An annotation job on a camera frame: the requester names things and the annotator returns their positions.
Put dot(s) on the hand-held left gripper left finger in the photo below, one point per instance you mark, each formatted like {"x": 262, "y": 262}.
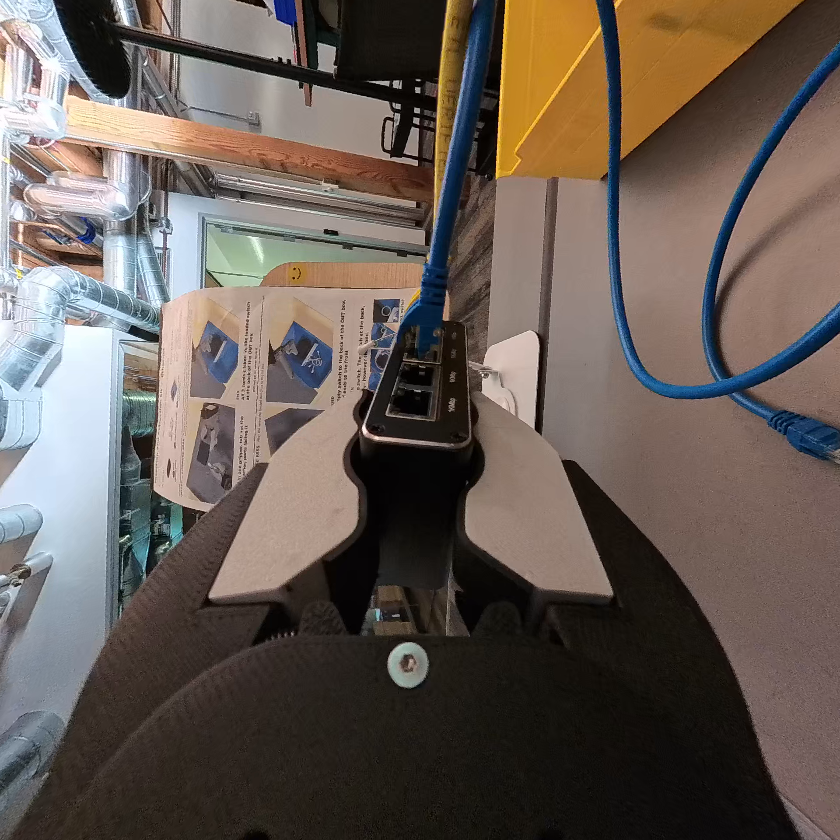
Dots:
{"x": 289, "y": 518}

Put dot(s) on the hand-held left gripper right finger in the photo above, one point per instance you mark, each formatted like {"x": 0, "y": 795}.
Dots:
{"x": 531, "y": 518}

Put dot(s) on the black ethernet splitter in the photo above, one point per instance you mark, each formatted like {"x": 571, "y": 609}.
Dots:
{"x": 413, "y": 485}

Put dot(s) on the yellow plastic bin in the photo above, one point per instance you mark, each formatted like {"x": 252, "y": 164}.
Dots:
{"x": 558, "y": 79}

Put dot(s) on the white stand base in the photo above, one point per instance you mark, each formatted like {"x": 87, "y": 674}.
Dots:
{"x": 522, "y": 367}

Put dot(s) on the printed instruction sheet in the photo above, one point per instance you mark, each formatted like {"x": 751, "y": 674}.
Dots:
{"x": 262, "y": 354}

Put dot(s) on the yellow smiley sticker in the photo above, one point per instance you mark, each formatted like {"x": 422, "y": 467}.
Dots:
{"x": 295, "y": 274}

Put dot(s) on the wooden display board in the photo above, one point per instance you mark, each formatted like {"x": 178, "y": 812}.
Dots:
{"x": 354, "y": 274}

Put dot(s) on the silver ceiling ductwork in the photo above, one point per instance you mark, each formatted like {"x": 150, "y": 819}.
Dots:
{"x": 46, "y": 308}

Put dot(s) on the black pole stand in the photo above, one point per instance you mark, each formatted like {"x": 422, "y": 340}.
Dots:
{"x": 98, "y": 46}

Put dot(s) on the blue storage bin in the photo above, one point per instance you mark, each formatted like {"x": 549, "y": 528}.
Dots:
{"x": 285, "y": 8}

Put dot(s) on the spiral duct behind glass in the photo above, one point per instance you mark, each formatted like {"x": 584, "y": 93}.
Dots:
{"x": 139, "y": 420}

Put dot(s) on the silver spiral duct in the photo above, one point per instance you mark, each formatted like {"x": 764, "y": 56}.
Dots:
{"x": 19, "y": 748}

